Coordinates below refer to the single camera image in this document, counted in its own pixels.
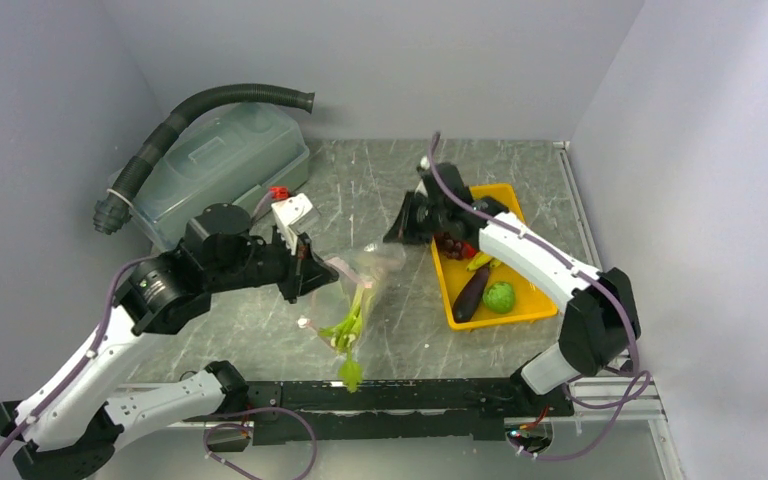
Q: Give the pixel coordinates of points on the green white celery stalk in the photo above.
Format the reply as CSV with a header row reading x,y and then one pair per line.
x,y
344,336

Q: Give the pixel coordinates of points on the orange red mango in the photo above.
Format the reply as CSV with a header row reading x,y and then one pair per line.
x,y
467,251

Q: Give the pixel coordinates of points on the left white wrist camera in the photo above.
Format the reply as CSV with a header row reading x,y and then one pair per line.
x,y
293,217

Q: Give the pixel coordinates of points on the yellow plastic tray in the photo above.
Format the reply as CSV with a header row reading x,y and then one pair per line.
x,y
531,304

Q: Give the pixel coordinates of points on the purple eggplant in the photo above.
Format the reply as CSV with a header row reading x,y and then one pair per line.
x,y
470,297

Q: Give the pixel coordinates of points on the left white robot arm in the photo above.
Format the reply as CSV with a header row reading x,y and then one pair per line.
x,y
74,424

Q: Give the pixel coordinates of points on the clear lidded storage box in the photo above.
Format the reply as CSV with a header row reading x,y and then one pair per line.
x,y
231,156

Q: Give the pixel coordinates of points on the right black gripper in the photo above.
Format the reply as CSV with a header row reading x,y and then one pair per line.
x,y
403,230

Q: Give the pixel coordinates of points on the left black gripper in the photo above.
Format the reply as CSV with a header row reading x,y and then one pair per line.
x,y
304,270

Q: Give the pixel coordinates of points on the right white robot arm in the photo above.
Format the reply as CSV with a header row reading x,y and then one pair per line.
x,y
599,319

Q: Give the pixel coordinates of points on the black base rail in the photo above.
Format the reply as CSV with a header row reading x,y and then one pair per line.
x,y
479,408

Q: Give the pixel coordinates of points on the yellow banana bunch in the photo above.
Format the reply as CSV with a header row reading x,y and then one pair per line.
x,y
482,259

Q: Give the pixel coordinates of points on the purple grape bunch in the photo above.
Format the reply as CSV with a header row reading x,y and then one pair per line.
x,y
451,248

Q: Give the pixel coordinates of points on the clear pink zip top bag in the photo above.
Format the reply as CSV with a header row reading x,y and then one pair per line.
x,y
374,263

